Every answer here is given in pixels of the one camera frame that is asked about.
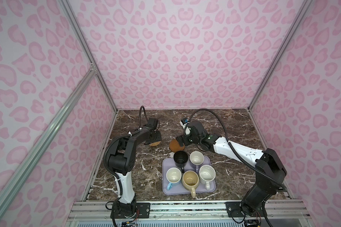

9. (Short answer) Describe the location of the woven rattan round coaster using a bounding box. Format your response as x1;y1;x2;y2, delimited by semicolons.
149;141;161;147

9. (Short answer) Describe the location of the brown wooden round coaster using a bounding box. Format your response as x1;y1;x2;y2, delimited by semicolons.
169;139;185;153

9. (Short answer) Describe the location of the black mug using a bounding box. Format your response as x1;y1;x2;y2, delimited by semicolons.
173;151;188;173

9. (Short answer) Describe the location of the white mug lavender outside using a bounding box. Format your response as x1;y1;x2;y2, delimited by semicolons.
189;151;204;173

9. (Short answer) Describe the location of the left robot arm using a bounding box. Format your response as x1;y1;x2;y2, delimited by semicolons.
103;127;162;204

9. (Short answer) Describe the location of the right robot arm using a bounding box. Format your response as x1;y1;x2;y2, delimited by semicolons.
176;118;287;216

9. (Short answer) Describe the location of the yellow beige mug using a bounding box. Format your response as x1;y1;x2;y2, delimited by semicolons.
181;171;200;198

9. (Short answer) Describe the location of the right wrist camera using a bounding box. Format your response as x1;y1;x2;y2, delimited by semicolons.
180;118;190;136

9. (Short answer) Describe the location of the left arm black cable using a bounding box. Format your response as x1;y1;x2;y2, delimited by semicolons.
138;105;149;131

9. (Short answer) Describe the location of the white mug blue handle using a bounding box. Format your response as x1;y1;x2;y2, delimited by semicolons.
166;167;182;191

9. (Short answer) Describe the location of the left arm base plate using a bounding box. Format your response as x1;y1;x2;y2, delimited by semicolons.
110;201;150;219

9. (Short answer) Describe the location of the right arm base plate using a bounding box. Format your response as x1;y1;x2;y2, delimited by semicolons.
225;201;264;218

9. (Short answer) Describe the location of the aluminium front rail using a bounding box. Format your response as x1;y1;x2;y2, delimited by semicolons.
65;200;314;227

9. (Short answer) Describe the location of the aluminium frame diagonal beam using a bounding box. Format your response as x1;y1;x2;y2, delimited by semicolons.
0;68;96;220

